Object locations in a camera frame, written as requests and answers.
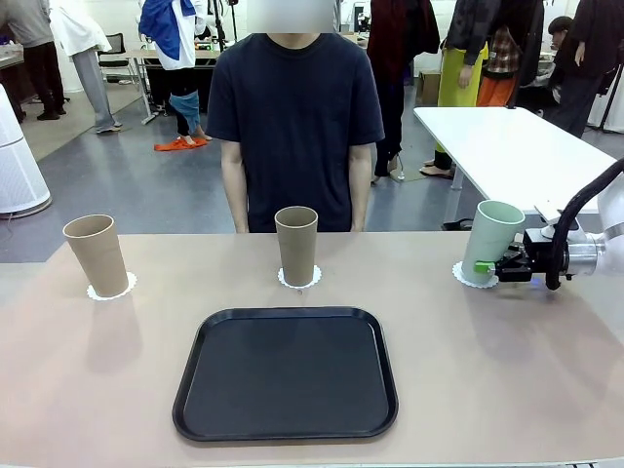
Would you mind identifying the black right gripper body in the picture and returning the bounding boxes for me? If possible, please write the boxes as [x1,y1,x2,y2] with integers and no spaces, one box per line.
[494,228,569,284]

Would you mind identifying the white scalloped paper coaster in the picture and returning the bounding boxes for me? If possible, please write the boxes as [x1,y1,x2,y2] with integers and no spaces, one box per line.
[451,260,499,291]
[86,271,138,303]
[277,265,324,292]

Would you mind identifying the mint green tall cup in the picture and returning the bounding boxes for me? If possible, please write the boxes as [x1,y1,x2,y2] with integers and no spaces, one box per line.
[460,199,527,287]

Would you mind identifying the brown tall cup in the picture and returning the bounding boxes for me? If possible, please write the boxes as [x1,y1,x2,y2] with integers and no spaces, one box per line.
[61,214,131,297]
[274,206,320,288]

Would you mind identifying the person's right forearm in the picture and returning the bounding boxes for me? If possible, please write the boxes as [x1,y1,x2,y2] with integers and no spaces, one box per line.
[221,177,250,234]

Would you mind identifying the person's left forearm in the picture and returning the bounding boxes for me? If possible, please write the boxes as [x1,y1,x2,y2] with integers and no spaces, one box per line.
[348,177,374,233]

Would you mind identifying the white rounded table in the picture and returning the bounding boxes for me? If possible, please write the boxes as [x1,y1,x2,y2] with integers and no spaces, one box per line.
[412,105,620,262]

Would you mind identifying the mannequin plaid top orange trousers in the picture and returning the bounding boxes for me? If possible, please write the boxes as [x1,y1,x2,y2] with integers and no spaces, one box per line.
[476,26,519,108]

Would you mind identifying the black floor stand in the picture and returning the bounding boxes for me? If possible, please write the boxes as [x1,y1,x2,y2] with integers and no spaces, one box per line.
[598,62,624,134]

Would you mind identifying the mannequin dark robe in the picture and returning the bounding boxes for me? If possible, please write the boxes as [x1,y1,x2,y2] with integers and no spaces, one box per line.
[553,0,624,138]

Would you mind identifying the mannequin black jacket yellow skirt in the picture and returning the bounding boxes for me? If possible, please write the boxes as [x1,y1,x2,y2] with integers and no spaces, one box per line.
[419,0,545,180]

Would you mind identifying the cardboard box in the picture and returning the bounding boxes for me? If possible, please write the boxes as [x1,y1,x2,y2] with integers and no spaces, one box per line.
[415,67,443,106]

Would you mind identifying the seated background person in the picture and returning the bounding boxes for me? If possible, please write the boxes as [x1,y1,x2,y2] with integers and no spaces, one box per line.
[519,16,575,106]

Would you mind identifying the black plastic tray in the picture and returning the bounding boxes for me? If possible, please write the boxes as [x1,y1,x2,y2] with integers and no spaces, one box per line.
[171,305,400,444]

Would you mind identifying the person torso navy T-shirt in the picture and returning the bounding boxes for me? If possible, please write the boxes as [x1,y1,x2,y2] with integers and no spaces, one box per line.
[205,32,386,234]

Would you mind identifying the orange cloth on floor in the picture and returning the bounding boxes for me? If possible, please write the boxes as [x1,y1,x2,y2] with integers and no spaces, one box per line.
[154,137,209,153]

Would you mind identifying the mannequin blue white jacket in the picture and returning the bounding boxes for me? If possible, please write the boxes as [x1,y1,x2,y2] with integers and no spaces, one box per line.
[138,0,214,145]

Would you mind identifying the mannequin white coat grey trousers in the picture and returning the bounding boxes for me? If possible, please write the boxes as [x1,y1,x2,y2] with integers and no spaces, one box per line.
[48,4,124,134]

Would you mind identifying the black office chair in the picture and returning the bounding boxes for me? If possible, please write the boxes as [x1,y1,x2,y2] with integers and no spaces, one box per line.
[97,32,140,87]

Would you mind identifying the background person dark trousers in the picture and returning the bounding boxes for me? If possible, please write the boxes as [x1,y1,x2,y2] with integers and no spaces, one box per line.
[0,0,68,122]

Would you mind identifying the grey side table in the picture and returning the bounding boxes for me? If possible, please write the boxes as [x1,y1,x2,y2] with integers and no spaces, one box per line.
[0,43,25,67]

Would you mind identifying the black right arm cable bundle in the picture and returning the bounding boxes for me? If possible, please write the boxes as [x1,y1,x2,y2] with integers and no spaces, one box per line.
[544,156,624,292]

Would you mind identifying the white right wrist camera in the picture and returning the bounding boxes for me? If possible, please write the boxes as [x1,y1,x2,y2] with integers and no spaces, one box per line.
[532,204,584,241]

